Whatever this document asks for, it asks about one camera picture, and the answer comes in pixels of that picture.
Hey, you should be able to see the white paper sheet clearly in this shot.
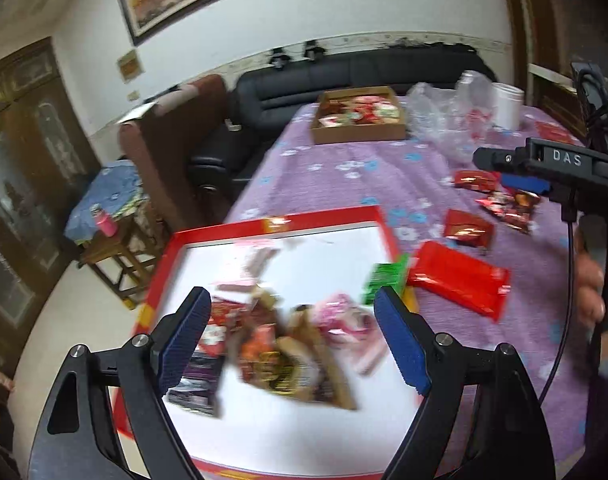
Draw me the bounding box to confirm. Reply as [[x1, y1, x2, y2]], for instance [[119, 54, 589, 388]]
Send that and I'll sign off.
[[115, 101, 157, 125]]

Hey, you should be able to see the white plastic jar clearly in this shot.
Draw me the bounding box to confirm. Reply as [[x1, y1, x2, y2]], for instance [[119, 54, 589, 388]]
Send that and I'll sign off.
[[491, 82, 526, 129]]

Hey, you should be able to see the wooden panelled bench back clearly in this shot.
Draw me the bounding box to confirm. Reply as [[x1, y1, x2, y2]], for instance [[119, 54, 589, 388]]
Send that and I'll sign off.
[[528, 62, 592, 128]]

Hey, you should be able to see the red foil snack packet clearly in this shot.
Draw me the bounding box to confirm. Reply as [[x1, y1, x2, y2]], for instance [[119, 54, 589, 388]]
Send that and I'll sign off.
[[443, 208, 496, 248]]

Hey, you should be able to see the large red snack packet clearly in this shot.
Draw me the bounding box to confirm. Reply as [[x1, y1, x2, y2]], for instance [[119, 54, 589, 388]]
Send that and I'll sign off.
[[408, 240, 512, 322]]

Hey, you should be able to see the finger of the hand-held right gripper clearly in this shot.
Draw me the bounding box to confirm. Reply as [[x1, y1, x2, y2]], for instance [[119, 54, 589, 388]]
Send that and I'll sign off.
[[472, 146, 529, 172], [501, 174, 553, 197]]

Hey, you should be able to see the brown cardboard box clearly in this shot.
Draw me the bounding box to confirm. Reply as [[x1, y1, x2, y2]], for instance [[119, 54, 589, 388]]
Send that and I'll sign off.
[[310, 86, 407, 146]]

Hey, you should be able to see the red mesh bag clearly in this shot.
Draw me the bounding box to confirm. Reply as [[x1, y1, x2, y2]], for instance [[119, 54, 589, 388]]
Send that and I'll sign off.
[[534, 121, 579, 146]]

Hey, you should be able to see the small dark red candy packet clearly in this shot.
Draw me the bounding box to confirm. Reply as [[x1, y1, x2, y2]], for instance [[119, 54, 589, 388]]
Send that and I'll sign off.
[[475, 187, 542, 235]]

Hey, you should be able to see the red tray white interior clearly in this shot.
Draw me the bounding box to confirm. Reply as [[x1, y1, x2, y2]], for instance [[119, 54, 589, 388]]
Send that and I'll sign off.
[[111, 205, 435, 480]]

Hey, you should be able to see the red white snack packet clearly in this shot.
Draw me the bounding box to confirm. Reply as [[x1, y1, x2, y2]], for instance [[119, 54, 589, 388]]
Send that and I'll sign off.
[[199, 297, 245, 358]]

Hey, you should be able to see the black leather sofa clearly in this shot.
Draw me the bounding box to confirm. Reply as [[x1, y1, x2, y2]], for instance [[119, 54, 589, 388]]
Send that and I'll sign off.
[[186, 42, 497, 193]]

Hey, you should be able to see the brown armchair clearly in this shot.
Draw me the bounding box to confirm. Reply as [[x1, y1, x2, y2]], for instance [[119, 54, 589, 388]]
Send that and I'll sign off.
[[119, 74, 229, 231]]

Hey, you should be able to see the person's right hand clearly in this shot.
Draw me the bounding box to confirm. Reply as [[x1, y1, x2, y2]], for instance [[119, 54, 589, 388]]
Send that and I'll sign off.
[[574, 230, 608, 326]]

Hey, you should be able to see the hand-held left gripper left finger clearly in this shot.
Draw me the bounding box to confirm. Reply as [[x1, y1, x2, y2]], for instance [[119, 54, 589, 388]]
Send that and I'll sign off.
[[28, 286, 213, 480]]

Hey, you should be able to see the dark orange snack packet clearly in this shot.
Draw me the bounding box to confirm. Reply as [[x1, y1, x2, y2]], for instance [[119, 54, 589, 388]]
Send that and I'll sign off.
[[236, 325, 285, 391]]

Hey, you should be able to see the red gold-print snack packet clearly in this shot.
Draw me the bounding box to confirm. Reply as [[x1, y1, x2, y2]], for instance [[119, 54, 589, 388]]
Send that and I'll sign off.
[[454, 170, 502, 193]]

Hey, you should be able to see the green snack packet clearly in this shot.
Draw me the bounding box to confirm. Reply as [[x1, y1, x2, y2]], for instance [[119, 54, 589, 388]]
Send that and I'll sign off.
[[362, 255, 409, 306]]

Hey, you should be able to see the clear plastic bag red print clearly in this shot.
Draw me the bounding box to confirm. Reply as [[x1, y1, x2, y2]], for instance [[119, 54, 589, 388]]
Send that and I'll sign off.
[[406, 71, 497, 158]]

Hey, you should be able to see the small wall plaque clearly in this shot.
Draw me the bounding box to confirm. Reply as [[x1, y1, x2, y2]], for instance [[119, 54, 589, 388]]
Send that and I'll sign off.
[[116, 50, 145, 83]]

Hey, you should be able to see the brown gold snack packet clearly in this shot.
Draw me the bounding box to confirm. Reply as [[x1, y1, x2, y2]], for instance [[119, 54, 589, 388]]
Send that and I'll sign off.
[[279, 305, 357, 411]]

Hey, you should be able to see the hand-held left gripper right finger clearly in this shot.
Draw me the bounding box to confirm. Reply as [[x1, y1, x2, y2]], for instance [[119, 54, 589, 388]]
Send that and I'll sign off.
[[374, 286, 557, 480]]

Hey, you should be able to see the pink bear snack packet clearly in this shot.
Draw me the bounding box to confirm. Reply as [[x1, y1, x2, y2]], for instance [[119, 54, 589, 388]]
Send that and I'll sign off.
[[319, 292, 379, 356]]

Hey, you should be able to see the pink bottle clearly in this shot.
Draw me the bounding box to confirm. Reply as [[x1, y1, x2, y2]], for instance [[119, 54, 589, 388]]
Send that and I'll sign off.
[[90, 205, 119, 237]]

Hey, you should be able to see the dark wooden cabinet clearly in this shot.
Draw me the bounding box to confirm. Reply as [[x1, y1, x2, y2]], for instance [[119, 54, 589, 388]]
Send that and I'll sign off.
[[0, 37, 102, 376]]

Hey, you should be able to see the black cable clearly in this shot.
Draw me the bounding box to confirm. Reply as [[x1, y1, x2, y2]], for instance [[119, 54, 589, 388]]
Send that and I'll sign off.
[[536, 200, 574, 406]]

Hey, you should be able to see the small table blue cloth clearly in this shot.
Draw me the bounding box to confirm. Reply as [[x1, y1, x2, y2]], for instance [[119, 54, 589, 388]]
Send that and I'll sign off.
[[64, 160, 147, 246]]

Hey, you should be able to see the purple floral tablecloth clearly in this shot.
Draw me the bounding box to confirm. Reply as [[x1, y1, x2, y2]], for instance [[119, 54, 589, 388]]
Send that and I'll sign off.
[[224, 102, 608, 480]]

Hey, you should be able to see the pile of assorted snack packets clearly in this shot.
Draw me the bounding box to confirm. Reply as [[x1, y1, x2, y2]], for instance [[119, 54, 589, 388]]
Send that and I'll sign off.
[[319, 95, 402, 128]]

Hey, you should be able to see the dark purple snack packet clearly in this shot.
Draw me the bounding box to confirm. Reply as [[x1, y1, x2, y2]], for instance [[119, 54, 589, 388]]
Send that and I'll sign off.
[[166, 350, 225, 417]]

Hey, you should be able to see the wooden stool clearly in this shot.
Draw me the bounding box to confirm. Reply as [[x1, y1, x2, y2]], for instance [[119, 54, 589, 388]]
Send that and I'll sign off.
[[79, 215, 159, 311]]

